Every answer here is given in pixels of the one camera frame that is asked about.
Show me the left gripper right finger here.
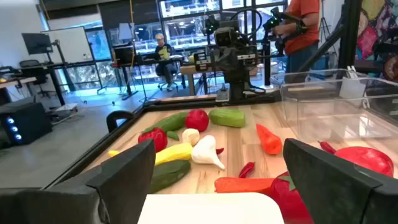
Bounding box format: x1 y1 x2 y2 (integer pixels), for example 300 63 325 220
282 138 398 224

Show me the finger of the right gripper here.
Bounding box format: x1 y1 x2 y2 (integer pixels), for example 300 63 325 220
231 49 248 82
217 49 233 82

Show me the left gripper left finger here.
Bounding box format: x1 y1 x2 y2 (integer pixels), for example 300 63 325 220
0 139 156 224

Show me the red bell pepper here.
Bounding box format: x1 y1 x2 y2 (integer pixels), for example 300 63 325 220
334 146 395 178

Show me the red pepper with green stem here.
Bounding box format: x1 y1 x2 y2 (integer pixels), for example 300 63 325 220
269 170 315 224

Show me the dark green cucumber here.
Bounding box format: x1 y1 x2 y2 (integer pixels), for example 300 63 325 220
150 159 192 194

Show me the light green cucumber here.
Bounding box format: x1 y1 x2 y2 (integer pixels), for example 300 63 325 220
208 108 246 128

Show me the round red tomato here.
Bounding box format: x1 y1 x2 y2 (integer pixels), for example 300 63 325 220
185 108 210 133

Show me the red tomato with green calyx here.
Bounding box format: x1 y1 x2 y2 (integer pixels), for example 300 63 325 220
138 127 169 153

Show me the medium green cucumber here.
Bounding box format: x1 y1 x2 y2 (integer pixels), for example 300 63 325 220
142 111 189 134

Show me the stubby orange carrot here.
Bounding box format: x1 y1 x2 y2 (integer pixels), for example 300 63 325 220
256 123 284 156

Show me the large white garlic bulb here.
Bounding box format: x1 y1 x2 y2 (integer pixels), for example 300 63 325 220
190 134 226 170

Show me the slender orange carrot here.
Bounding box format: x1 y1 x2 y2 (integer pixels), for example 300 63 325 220
214 177 275 196

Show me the person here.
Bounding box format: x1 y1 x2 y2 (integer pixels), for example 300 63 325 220
154 32 178 91
272 0 321 77

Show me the clear plastic bin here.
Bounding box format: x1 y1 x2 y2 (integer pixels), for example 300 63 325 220
281 68 398 91
279 76 398 144

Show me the white plastic bin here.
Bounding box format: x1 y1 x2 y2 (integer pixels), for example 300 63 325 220
137 192 285 224

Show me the black computer with blue lights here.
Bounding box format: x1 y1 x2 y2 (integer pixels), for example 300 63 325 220
0 101 53 147

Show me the whiteboard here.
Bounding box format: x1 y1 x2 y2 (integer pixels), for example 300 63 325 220
40 26 94 65

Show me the black monitor on stand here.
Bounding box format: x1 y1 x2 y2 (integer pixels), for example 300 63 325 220
21 32 53 56

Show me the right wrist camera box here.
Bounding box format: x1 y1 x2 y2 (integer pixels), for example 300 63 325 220
213 26 241 47

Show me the black handheld camera rig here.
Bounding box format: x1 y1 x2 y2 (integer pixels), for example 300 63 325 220
262 6 308 57

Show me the black frame bracket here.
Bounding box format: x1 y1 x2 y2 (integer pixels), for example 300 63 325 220
106 110 135 133

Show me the colourful wall mural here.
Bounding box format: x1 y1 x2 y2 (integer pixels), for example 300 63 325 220
356 0 398 82

